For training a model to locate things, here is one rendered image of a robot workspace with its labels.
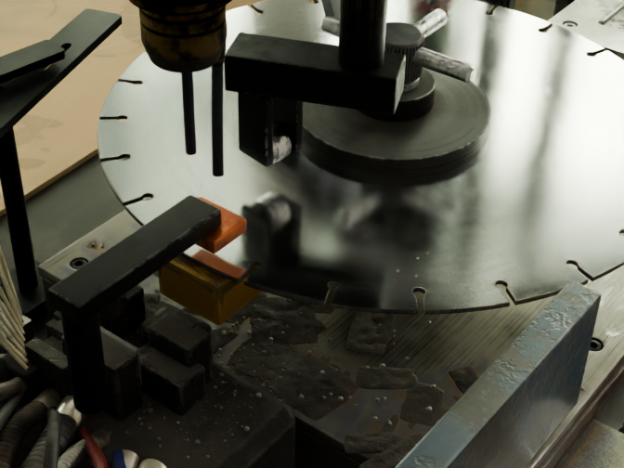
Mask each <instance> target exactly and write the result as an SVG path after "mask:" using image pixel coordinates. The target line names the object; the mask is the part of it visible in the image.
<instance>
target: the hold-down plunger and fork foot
mask: <svg viewBox="0 0 624 468"><path fill-rule="evenodd" d="M387 4H388V0H340V19H339V44H338V45H328V44H322V43H314V42H307V41H300V40H293V39H287V38H279V37H273V36H266V35H259V34H252V33H245V32H239V33H238V35H237V36H236V38H235V39H234V41H233V43H232V44H231V46H230V47H229V49H228V50H227V53H226V56H225V61H224V69H225V89H226V90H227V91H232V92H238V111H239V149H240V151H242V152H243V153H245V154H246V155H248V156H250V157H251V158H253V159H254V160H256V161H257V162H259V163H261V164H263V165H264V166H265V167H268V166H270V165H272V164H273V123H277V124H280V125H281V126H282V127H283V128H284V129H285V130H286V132H287V133H288V135H289V137H290V140H291V143H292V149H291V150H292V151H294V152H298V151H300V150H302V141H303V102H308V103H315V104H321V105H328V106H334V107H341V108H348V109H353V110H360V111H372V112H379V113H385V114H395V112H396V109H397V105H398V102H399V100H400V97H401V95H402V92H403V89H404V80H405V69H406V55H403V54H397V53H389V52H384V47H385V33H386V19H387Z"/></svg>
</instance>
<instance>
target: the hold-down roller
mask: <svg viewBox="0 0 624 468"><path fill-rule="evenodd" d="M291 149H292V143H291V140H290V137H289V135H288V133H287V132H286V130H285V129H284V128H283V127H282V126H281V125H280V124H278V123H273V163H277V162H279V161H281V160H283V159H284V158H285V157H287V156H288V155H289V154H290V152H291Z"/></svg>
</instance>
